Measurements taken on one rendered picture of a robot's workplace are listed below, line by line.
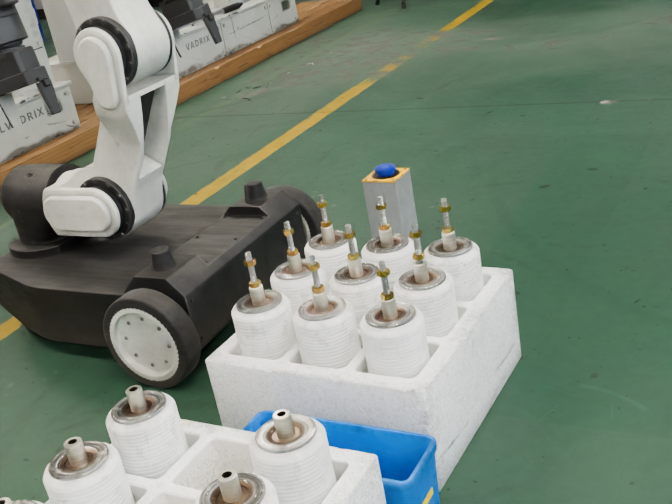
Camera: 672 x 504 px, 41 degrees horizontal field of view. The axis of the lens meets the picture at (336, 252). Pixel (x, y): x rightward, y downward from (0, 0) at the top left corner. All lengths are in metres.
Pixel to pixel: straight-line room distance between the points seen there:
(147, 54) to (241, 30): 2.89
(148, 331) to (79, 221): 0.36
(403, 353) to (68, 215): 0.95
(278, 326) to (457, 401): 0.30
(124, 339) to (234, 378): 0.40
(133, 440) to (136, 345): 0.58
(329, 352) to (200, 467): 0.26
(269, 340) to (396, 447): 0.27
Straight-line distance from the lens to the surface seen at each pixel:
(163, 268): 1.76
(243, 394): 1.47
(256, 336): 1.43
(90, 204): 1.96
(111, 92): 1.80
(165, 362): 1.76
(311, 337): 1.36
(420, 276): 1.41
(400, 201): 1.70
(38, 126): 3.60
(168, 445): 1.25
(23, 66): 1.69
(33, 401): 1.91
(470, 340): 1.42
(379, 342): 1.30
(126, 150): 1.90
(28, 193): 2.12
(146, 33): 1.83
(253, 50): 4.63
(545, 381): 1.60
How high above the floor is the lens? 0.88
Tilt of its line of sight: 23 degrees down
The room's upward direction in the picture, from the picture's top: 11 degrees counter-clockwise
